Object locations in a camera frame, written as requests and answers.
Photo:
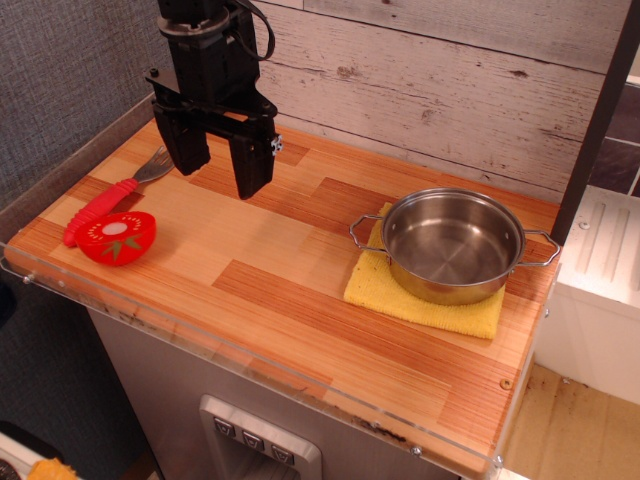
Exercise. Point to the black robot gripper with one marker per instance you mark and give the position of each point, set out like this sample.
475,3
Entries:
216,55

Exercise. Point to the stainless steel pot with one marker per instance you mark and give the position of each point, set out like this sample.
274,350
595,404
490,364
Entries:
452,246

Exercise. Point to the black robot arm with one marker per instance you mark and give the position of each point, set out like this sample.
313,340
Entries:
211,89

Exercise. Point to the yellow cloth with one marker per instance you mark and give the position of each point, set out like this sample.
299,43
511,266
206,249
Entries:
373,287

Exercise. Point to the red toy tomato half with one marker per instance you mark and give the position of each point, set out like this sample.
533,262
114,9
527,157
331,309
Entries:
117,239

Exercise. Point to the clear acrylic edge guard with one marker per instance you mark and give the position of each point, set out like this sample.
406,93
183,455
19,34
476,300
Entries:
381,398

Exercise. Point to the grey cabinet with dispenser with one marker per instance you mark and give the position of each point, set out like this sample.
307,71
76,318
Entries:
206,416

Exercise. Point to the yellow object at corner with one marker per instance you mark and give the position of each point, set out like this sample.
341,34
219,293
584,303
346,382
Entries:
51,469

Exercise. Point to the red handled metal fork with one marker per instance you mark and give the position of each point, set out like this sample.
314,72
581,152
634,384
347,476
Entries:
157,166

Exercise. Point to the dark right post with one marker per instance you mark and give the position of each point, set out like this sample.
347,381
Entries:
604,110

